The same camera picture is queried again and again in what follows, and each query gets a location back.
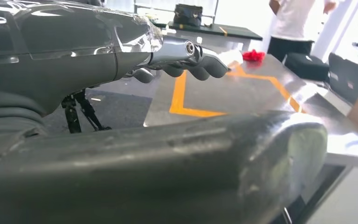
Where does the person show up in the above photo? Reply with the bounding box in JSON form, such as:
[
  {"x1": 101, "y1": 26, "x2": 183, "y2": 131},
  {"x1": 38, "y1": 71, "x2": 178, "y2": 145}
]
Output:
[{"x1": 267, "y1": 0, "x2": 340, "y2": 63}]

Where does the white desk panel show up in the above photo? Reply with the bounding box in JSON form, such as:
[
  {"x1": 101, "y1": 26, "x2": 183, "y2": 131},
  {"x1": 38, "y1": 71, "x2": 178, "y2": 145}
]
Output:
[{"x1": 305, "y1": 167, "x2": 358, "y2": 224}]

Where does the black bag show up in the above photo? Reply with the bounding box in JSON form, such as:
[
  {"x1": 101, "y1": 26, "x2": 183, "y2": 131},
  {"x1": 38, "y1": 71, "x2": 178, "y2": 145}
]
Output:
[{"x1": 173, "y1": 3, "x2": 204, "y2": 27}]

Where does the black carrying case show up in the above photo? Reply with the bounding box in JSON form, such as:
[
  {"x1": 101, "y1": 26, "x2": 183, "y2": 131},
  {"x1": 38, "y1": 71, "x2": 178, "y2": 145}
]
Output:
[
  {"x1": 328, "y1": 52, "x2": 358, "y2": 104},
  {"x1": 283, "y1": 52, "x2": 330, "y2": 82}
]

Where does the red crumpled object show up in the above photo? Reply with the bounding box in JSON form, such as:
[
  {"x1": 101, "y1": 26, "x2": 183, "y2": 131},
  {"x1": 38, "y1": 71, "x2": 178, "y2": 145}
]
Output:
[{"x1": 242, "y1": 49, "x2": 266, "y2": 62}]

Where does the small white object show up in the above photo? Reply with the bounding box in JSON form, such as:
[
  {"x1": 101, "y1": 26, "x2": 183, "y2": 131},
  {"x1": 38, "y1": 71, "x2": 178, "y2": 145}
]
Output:
[{"x1": 217, "y1": 49, "x2": 244, "y2": 66}]

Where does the black tripod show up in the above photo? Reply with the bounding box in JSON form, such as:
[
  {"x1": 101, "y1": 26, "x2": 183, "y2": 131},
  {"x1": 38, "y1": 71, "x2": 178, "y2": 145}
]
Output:
[{"x1": 61, "y1": 89, "x2": 112, "y2": 134}]

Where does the stainless steel workbench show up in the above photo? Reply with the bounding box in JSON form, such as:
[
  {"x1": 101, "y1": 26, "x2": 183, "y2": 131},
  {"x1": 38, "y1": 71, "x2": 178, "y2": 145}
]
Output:
[{"x1": 143, "y1": 54, "x2": 358, "y2": 169}]

